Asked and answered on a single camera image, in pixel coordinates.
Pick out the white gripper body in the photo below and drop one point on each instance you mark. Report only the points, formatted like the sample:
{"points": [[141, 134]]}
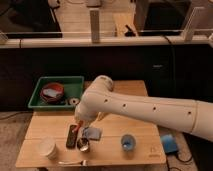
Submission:
{"points": [[82, 119]]}

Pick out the orange red pepper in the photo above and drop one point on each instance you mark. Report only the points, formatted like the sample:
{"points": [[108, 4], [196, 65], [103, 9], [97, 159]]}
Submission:
{"points": [[77, 128]]}

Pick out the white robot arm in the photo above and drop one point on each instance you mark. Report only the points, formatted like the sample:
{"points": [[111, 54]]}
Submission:
{"points": [[185, 115]]}

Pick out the small metal cup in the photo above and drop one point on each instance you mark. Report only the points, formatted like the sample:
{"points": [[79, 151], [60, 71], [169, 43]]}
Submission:
{"points": [[83, 144]]}

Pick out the white paper cup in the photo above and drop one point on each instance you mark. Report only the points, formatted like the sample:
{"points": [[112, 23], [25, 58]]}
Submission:
{"points": [[48, 148]]}

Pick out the blue cup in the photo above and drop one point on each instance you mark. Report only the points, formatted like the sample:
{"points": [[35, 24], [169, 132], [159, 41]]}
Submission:
{"points": [[128, 142]]}

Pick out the tape roll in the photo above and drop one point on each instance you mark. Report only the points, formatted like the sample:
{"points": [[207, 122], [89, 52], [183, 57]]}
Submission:
{"points": [[73, 101]]}

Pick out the blue grey cloth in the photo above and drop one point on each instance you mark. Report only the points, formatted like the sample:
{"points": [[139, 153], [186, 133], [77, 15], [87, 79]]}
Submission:
{"points": [[92, 133]]}

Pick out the black remote control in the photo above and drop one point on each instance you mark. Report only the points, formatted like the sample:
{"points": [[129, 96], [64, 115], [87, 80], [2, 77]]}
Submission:
{"points": [[72, 137]]}

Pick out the red bowl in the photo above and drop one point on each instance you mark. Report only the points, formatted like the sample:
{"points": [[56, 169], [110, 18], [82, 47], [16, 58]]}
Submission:
{"points": [[52, 92]]}

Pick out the green plastic bin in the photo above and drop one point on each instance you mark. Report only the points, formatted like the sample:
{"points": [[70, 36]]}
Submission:
{"points": [[73, 88]]}

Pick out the silver fork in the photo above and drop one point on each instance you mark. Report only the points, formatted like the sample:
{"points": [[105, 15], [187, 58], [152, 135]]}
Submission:
{"points": [[82, 163]]}

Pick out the white horizontal rail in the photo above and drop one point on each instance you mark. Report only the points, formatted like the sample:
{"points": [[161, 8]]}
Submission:
{"points": [[104, 41]]}

